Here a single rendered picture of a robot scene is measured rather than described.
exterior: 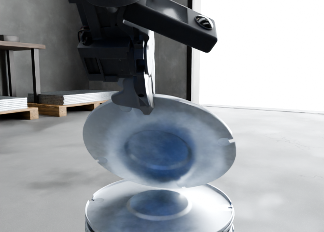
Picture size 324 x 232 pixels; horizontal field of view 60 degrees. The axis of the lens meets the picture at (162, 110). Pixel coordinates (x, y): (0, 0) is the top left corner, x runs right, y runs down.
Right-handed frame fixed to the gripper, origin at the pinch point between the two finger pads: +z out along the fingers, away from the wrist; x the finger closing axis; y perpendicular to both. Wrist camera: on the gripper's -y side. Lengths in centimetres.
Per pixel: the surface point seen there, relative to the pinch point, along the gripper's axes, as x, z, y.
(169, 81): -285, 255, 25
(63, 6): -386, 185, 201
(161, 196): 4.3, 23.2, -0.5
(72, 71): -326, 272, 196
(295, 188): -31, 86, -53
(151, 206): 8.0, 20.0, 1.1
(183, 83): -275, 250, 4
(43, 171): -38, 93, 69
